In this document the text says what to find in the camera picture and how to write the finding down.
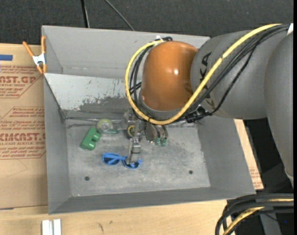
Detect black cylinder on white bracket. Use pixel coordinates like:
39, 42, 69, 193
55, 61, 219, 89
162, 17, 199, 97
184, 106, 206, 123

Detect yellow and black ring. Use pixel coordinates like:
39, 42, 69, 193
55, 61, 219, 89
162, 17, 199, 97
126, 124, 136, 139

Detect green double-cylinder block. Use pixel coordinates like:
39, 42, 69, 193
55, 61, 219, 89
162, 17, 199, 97
79, 127, 102, 151

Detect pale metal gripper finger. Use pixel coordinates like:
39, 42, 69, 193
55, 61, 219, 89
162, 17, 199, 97
126, 138, 142, 166

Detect clear tape roll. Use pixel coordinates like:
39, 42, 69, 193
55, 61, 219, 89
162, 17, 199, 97
97, 118, 120, 135

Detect blue sunglasses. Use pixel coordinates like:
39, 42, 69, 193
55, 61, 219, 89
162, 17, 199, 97
101, 152, 143, 169

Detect grey metal bin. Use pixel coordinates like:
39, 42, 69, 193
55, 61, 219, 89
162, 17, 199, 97
41, 25, 257, 215

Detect brown cardboard board red print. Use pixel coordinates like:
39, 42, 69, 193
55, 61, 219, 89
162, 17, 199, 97
0, 42, 265, 211

